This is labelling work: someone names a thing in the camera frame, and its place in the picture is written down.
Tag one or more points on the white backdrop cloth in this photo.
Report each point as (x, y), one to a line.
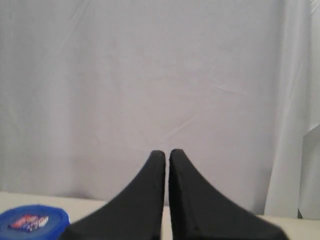
(88, 88)

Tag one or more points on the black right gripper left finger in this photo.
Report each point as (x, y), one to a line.
(134, 214)

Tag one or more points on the blue plastic container lid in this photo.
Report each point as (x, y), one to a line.
(33, 222)

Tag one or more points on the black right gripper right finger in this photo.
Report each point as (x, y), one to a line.
(198, 211)

